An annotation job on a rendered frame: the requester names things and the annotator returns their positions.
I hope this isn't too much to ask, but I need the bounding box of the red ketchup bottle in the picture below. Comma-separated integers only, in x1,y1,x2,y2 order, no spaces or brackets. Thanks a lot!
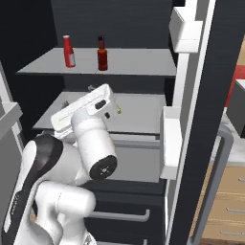
62,34,77,69

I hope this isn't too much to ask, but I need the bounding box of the dark red condiment bottle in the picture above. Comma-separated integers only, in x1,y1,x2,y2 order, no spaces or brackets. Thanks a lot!
97,35,109,72

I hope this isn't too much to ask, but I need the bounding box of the wooden drawer cupboard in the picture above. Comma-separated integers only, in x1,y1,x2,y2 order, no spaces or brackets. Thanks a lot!
189,161,245,244

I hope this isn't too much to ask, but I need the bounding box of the white door bin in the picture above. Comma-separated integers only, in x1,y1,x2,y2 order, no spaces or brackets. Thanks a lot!
168,7,204,54
159,106,183,182

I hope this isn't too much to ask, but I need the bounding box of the grey fridge door handle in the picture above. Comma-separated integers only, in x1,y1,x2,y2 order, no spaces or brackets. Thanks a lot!
189,124,234,245

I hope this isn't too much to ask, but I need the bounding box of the grey freezer drawer handle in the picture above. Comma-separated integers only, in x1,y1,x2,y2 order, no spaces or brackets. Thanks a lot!
87,209,151,223

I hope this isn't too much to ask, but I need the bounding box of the black freezer drawer front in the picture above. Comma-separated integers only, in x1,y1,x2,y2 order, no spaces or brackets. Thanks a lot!
83,179,167,245

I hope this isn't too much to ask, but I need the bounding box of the grey fridge shelf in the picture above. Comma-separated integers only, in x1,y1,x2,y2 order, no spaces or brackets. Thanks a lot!
15,47,177,78
32,91,167,136

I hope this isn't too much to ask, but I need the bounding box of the grey fridge door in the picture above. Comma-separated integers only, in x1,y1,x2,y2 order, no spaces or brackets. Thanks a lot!
0,60,26,224

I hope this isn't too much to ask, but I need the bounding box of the dark grey appliance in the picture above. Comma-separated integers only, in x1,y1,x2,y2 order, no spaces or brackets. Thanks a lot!
226,79,245,139

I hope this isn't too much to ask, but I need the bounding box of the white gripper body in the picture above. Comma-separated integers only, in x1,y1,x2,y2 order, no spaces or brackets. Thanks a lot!
50,83,115,139

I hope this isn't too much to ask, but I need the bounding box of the black fridge door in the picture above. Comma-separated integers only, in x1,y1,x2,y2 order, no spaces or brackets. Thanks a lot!
159,0,245,245

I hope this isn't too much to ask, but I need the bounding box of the black fridge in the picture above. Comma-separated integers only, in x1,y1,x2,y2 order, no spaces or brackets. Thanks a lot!
0,0,187,245

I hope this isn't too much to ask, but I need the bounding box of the red panel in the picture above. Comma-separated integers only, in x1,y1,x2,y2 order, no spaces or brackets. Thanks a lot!
225,65,245,108

